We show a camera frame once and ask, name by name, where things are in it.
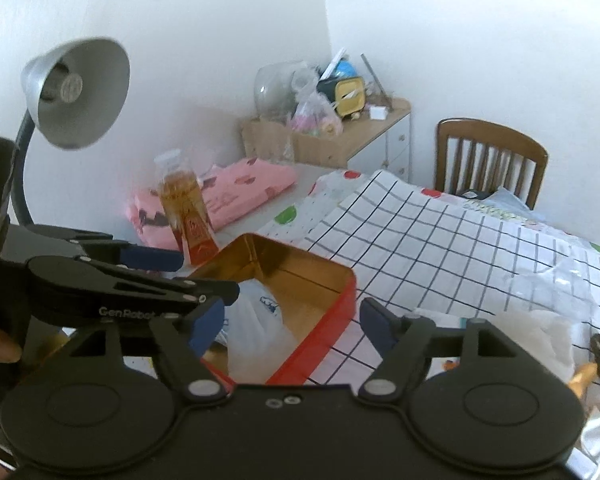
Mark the silver foil bag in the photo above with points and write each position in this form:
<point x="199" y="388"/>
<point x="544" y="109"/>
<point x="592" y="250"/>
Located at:
<point x="599" y="440"/>

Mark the brown wooden chair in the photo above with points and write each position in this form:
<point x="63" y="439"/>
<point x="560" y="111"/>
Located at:
<point x="489" y="135"/>

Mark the white fruit-print sheet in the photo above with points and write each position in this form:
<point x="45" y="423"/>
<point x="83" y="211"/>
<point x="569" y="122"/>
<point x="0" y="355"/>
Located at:
<point x="300" y="210"/>

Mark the small white box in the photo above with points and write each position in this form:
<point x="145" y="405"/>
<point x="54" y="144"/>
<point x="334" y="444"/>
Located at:
<point x="377" y="112"/>

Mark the clear glass vase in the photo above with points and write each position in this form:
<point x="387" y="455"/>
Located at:
<point x="272" y="90"/>

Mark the white wooden dresser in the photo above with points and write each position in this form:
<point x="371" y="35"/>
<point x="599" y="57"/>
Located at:
<point x="384" y="147"/>

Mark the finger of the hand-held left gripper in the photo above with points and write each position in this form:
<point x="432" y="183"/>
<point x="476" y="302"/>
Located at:
<point x="152" y="258"/>
<point x="105" y="290"/>

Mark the white tube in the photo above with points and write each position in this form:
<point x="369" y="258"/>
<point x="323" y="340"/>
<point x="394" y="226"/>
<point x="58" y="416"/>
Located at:
<point x="336" y="62"/>

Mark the white and teal box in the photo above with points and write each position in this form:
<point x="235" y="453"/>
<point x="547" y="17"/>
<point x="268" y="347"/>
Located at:
<point x="444" y="319"/>

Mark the person's left hand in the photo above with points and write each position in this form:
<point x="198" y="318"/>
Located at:
<point x="0" y="342"/>

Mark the dark object on chair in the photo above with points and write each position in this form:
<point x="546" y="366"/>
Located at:
<point x="474" y="193"/>

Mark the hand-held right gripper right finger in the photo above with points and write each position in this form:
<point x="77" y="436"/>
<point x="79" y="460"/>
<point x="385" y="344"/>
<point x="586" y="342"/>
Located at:
<point x="375" y="327"/>

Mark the thin grey rod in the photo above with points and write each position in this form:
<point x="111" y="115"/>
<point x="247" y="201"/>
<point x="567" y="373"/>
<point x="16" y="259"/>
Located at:
<point x="374" y="77"/>

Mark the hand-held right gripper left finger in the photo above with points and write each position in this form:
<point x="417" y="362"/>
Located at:
<point x="207" y="324"/>

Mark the clear bag of pink items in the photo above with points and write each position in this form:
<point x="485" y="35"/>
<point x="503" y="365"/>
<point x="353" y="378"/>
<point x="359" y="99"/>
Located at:
<point x="312" y="115"/>

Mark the clear plastic bag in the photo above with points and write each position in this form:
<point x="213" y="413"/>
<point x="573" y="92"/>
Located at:
<point x="564" y="285"/>

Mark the white checked blanket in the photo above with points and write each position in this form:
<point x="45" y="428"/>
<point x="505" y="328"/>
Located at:
<point x="429" y="240"/>

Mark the clear bottle of amber liquid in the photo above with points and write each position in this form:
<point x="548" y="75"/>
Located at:
<point x="185" y="205"/>

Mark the red tin box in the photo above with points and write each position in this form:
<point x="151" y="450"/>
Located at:
<point x="300" y="285"/>

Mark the light blue cloth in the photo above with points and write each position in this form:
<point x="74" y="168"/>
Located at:
<point x="512" y="199"/>

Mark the white plastic bag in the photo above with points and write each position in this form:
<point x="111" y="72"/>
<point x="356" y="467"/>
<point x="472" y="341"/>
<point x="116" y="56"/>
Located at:
<point x="252" y="330"/>

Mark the yellow tissue box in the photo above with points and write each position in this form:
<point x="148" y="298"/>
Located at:
<point x="347" y="97"/>

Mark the small blue globe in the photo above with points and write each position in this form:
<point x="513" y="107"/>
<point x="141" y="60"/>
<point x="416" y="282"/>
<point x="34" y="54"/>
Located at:
<point x="348" y="67"/>

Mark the grey desk lamp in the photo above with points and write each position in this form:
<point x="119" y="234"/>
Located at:
<point x="87" y="95"/>

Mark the pink printed cloth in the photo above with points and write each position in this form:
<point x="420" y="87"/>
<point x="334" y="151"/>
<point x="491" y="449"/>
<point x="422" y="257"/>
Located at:
<point x="240" y="185"/>

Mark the white tissue paper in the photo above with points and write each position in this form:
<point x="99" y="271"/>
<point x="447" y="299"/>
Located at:
<point x="529" y="335"/>

